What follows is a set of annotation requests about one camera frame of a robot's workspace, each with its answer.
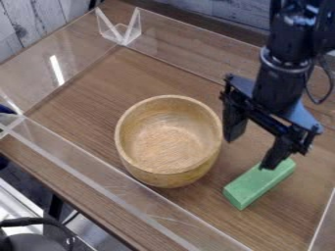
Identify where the green rectangular block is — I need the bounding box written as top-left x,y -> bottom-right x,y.
224,158 -> 297,211

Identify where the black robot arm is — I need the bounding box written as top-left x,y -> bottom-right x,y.
222,0 -> 335,170

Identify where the black metal bracket with screw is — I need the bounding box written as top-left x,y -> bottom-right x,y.
43,225 -> 98,251

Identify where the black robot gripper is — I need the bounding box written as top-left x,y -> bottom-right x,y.
221,48 -> 324,170

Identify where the brown wooden bowl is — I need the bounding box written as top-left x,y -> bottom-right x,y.
114,95 -> 224,188

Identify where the black cable lower left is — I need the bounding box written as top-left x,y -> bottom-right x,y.
0,217 -> 77,251

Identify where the clear acrylic tray enclosure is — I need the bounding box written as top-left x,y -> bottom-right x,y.
0,1 -> 335,251

